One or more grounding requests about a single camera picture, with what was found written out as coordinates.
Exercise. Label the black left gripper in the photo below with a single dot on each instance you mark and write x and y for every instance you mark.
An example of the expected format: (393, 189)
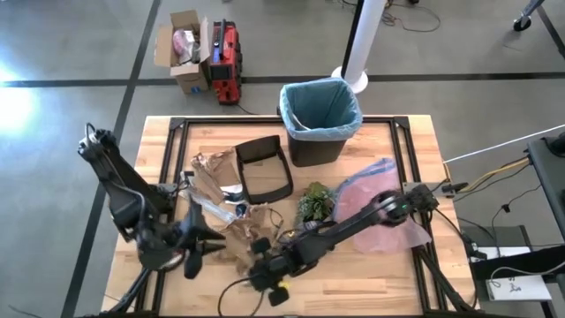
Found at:
(190, 238)

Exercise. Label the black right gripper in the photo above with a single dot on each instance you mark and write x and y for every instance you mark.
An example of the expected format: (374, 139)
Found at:
(276, 267)

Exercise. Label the clear plastic wrapper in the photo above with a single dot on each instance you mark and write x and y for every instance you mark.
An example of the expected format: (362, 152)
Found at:
(212, 209)

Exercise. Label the brown paper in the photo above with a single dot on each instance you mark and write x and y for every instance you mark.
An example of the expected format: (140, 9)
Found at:
(249, 229)

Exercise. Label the blue foil snack packet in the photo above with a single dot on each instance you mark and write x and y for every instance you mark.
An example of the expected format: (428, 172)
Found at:
(233, 191)

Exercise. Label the black trash bin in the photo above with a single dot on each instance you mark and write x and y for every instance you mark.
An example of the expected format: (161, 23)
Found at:
(315, 154)

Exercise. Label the blue trash bag liner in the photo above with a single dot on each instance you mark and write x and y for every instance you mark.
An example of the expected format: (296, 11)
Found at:
(326, 106)

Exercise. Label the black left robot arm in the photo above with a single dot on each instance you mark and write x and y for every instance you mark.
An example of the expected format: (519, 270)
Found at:
(128, 199)

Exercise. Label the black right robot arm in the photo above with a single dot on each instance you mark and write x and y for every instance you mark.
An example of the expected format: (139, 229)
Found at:
(344, 227)

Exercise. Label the pink plastic bag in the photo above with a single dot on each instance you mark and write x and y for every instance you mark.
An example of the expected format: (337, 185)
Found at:
(362, 190)

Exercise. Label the pink bag in box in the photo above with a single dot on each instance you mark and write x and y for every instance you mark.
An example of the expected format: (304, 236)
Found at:
(178, 42)

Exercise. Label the yellow tag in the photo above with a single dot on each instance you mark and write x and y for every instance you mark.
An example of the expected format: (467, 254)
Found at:
(286, 286)

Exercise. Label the green artificial succulent plant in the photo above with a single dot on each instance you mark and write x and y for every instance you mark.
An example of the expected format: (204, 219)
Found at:
(315, 201)

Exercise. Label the red tool case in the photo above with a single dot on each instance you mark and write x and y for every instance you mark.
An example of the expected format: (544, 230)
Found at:
(227, 79)

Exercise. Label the open cardboard box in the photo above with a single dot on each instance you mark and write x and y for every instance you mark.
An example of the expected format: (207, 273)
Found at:
(190, 77)

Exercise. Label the white pole with round base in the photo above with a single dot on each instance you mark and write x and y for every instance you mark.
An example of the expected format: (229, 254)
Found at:
(364, 35)

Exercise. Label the white paper sheet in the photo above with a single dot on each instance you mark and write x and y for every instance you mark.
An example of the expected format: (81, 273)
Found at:
(521, 289)

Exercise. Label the black side desk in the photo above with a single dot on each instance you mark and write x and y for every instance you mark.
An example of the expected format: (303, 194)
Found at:
(547, 176)

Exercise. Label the black caster wheel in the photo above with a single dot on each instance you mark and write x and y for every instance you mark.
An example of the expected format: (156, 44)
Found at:
(521, 23)

